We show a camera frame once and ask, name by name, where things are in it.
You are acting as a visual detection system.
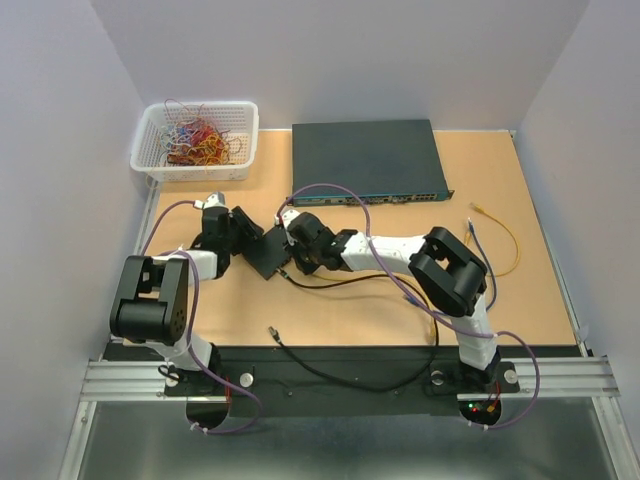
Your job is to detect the small black network switch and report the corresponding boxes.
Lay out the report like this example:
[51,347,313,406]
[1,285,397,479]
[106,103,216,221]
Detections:
[242,226,291,280]

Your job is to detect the black ethernet cable teal plug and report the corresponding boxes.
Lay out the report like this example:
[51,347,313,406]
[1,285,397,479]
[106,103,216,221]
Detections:
[268,268,440,393]

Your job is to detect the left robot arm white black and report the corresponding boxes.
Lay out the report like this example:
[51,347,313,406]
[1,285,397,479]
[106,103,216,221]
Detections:
[109,206,264,394]

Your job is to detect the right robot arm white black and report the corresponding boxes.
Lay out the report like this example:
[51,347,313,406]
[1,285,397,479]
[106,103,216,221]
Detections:
[281,209,499,390]

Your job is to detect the white perforated plastic basket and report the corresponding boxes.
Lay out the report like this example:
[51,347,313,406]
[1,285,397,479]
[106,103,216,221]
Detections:
[129,99,259,183]

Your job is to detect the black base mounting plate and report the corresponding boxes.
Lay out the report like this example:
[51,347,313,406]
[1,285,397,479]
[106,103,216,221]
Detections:
[103,343,600,424]

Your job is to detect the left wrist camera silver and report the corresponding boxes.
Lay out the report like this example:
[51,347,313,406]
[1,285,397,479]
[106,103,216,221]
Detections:
[199,191,226,210]

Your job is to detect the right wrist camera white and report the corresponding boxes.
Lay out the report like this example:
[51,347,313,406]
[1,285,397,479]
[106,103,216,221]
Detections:
[274,209,300,228]

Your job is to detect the tangled colourful wires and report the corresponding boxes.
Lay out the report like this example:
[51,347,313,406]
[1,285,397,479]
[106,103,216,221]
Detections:
[144,97,244,203]

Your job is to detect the blue ethernet cable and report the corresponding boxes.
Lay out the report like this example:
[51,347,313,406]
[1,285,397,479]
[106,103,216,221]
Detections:
[403,217,498,311]

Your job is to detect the large blue rack network switch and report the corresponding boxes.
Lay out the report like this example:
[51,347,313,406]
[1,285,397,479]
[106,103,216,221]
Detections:
[291,119,454,207]

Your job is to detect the yellow ethernet cable long loop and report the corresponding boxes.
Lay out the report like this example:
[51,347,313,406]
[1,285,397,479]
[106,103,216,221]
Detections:
[466,202,522,278]

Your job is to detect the aluminium rail frame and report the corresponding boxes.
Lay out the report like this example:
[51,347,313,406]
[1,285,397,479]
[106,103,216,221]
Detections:
[75,131,635,479]

